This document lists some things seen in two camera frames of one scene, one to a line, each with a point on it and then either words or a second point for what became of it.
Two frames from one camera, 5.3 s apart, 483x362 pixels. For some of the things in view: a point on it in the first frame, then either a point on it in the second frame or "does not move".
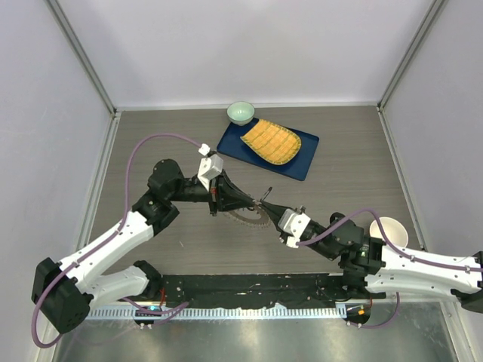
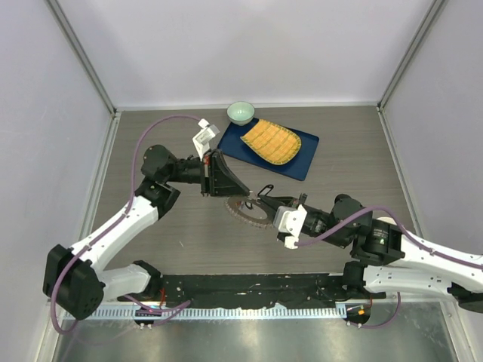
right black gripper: (275, 211) → (277, 200)
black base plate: (259, 290) does not move
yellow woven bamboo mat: (273, 142) does not move
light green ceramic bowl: (241, 112) does not move
